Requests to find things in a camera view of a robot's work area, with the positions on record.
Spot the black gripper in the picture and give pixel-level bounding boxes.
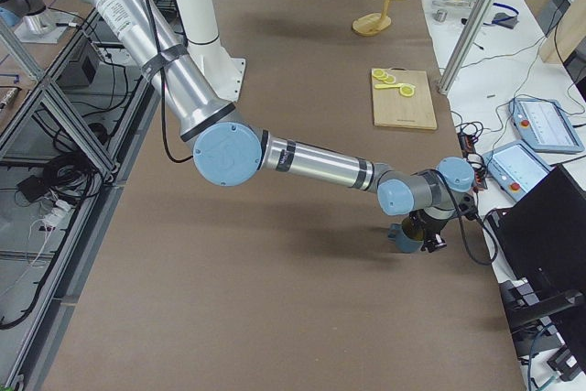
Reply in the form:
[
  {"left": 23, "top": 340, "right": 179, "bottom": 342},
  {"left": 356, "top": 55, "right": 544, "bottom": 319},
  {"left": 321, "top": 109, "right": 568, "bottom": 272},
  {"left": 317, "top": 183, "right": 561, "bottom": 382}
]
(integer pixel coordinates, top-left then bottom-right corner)
[{"left": 408, "top": 210, "right": 450, "bottom": 253}]

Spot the dark blue yellow-lined cup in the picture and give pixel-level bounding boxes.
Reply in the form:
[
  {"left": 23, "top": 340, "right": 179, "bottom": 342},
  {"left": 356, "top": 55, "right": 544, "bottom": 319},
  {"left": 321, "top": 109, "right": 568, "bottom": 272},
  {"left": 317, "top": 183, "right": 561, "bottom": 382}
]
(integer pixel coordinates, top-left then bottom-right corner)
[{"left": 387, "top": 218, "right": 424, "bottom": 254}]

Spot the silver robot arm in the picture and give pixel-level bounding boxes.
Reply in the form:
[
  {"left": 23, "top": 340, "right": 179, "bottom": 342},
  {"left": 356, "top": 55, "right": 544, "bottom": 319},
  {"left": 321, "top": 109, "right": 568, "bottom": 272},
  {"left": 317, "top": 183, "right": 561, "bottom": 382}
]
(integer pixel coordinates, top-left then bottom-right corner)
[
  {"left": 82, "top": 0, "right": 477, "bottom": 253},
  {"left": 1, "top": 0, "right": 47, "bottom": 27}
]

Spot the wooden cup storage rack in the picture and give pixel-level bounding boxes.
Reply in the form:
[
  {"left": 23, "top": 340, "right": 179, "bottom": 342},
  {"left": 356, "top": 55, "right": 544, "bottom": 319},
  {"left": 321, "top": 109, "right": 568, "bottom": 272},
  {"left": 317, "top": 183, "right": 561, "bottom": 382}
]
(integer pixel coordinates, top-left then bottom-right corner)
[{"left": 352, "top": 0, "right": 404, "bottom": 37}]

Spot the black computer monitor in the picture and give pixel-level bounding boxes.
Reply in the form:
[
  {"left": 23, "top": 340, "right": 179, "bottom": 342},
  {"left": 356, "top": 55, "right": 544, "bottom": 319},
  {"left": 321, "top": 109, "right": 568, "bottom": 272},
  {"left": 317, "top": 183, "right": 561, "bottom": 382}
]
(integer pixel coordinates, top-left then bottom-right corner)
[{"left": 488, "top": 165, "right": 585, "bottom": 293}]

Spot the near teach pendant tablet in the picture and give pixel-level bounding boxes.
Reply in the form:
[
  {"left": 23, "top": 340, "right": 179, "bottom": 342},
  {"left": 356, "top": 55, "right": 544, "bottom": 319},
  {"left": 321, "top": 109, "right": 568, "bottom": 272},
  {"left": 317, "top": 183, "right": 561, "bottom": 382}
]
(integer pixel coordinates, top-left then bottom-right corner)
[{"left": 483, "top": 141, "right": 552, "bottom": 201}]

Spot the teach pendant tablet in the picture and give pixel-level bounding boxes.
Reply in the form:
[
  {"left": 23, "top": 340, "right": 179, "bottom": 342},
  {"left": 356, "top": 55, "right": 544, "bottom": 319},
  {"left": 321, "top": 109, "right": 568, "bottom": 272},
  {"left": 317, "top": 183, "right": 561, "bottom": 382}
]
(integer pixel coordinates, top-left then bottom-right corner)
[
  {"left": 509, "top": 98, "right": 584, "bottom": 154},
  {"left": 483, "top": 141, "right": 552, "bottom": 201}
]

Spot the wooden cutting board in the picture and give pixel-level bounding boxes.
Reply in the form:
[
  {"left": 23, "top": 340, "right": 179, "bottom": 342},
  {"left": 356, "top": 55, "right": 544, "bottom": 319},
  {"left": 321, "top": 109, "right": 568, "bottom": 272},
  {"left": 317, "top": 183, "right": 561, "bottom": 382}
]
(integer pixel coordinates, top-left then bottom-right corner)
[{"left": 370, "top": 68, "right": 438, "bottom": 130}]

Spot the lemon slice front left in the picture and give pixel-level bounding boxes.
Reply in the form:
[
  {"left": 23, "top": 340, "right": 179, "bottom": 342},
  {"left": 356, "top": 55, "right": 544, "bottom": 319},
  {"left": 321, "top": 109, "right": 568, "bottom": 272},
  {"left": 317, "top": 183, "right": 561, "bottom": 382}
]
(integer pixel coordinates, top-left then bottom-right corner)
[{"left": 399, "top": 84, "right": 415, "bottom": 97}]

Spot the far teach pendant tablet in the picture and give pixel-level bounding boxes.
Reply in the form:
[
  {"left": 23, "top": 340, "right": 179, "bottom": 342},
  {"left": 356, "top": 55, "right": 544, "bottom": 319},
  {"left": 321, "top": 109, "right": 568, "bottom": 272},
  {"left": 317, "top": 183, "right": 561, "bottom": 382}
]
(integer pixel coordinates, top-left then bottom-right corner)
[{"left": 509, "top": 98, "right": 584, "bottom": 154}]

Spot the yellow plastic knife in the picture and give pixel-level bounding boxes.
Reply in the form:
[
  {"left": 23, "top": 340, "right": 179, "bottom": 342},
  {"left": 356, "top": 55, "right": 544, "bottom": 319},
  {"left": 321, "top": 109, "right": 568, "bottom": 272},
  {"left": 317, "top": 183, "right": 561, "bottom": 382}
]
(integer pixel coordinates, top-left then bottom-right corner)
[{"left": 374, "top": 83, "right": 411, "bottom": 90}]

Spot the lemon slice lower stack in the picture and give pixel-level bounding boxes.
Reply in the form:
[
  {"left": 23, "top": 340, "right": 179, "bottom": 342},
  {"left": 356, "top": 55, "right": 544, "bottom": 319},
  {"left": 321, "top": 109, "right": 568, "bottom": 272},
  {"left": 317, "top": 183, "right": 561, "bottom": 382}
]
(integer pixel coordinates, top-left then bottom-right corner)
[{"left": 383, "top": 75, "right": 396, "bottom": 84}]

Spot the small metal weight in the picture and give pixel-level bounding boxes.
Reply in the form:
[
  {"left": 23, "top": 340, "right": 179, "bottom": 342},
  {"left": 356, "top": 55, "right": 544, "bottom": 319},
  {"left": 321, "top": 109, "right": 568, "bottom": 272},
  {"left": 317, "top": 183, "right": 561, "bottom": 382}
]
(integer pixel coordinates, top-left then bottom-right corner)
[{"left": 434, "top": 9, "right": 448, "bottom": 23}]

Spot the aluminium frame post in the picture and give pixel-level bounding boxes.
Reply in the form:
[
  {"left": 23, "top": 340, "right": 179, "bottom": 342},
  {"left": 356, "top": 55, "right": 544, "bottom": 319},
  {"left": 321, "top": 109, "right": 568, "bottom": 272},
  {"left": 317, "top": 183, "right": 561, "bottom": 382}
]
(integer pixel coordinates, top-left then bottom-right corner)
[{"left": 438, "top": 0, "right": 494, "bottom": 95}]

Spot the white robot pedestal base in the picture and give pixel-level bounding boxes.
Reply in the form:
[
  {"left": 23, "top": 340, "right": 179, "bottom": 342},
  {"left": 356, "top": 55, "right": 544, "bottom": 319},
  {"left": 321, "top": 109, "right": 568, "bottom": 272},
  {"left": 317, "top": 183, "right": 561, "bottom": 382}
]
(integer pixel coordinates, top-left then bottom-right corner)
[{"left": 176, "top": 0, "right": 246, "bottom": 102}]

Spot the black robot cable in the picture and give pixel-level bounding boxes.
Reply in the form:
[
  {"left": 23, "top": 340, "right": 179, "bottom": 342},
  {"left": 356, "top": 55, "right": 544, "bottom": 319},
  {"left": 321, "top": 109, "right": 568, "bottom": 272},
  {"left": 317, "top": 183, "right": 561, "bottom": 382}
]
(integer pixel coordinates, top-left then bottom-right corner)
[{"left": 130, "top": 0, "right": 196, "bottom": 165}]

